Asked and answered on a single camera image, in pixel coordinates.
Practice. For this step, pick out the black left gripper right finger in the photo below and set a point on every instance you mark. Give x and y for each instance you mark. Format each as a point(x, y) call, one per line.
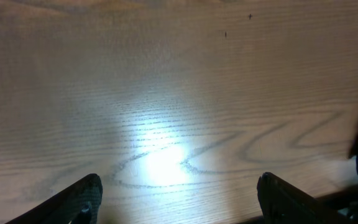
point(282, 202)

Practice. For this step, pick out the black aluminium mounting rail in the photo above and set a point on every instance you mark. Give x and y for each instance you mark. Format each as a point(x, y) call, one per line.
point(345, 202)

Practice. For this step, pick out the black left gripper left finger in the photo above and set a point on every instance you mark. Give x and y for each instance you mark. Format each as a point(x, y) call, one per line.
point(78, 203)

